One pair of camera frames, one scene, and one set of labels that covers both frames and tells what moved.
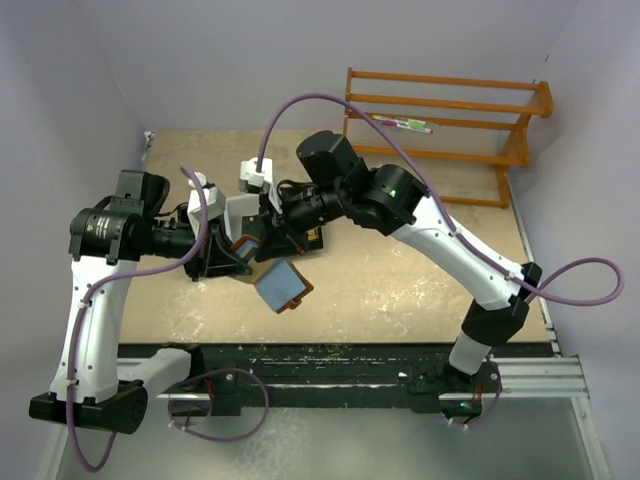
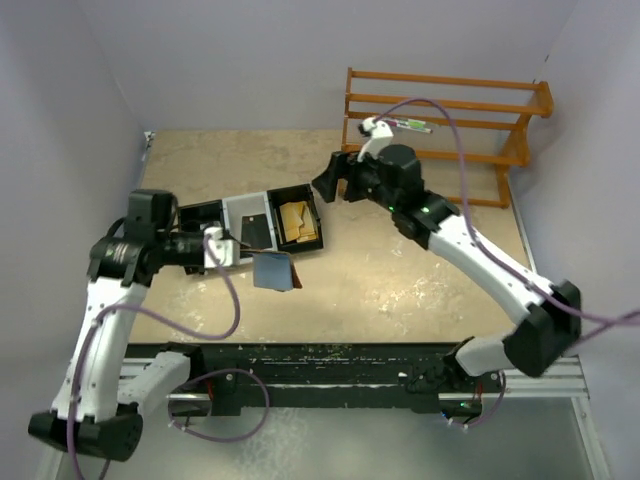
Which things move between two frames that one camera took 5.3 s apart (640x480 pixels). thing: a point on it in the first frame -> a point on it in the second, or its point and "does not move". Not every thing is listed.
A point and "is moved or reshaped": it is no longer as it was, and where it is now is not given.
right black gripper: (278, 244) -> (328, 181)
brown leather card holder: (283, 286) is moved or reshaped
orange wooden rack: (517, 136) does not move
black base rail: (236, 376) does not move
